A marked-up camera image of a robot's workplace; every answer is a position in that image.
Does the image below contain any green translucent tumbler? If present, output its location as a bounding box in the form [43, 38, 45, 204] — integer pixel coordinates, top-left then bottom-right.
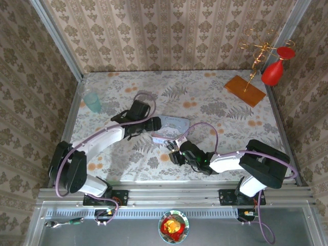
[84, 92, 102, 114]

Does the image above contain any yellow candy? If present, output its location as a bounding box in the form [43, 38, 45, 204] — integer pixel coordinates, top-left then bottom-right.
[165, 220, 180, 232]

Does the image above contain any red foil candy wrapper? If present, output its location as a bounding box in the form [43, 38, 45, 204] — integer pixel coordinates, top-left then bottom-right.
[160, 216, 186, 236]

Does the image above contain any patterned ceramic bowl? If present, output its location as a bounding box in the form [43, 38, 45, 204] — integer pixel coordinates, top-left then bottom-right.
[158, 210, 191, 243]

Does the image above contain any red wine glass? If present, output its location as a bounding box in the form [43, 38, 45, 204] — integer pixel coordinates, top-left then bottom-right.
[260, 46, 296, 87]

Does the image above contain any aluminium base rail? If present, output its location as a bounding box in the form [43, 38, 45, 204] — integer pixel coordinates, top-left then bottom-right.
[37, 182, 314, 209]

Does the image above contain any slotted aluminium cable duct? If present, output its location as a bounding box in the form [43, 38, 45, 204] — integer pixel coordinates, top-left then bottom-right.
[46, 209, 239, 219]

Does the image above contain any gold wire rack wooden base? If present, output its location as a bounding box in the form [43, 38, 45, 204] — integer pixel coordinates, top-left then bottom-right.
[223, 28, 295, 108]

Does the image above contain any aluminium frame post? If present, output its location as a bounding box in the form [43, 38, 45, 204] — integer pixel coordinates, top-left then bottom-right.
[29, 0, 85, 82]
[260, 0, 312, 71]

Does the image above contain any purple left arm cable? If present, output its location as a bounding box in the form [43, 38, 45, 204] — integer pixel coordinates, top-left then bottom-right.
[55, 92, 157, 226]

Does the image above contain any green handled screwdriver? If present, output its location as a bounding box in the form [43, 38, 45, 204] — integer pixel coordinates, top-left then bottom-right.
[45, 217, 85, 228]

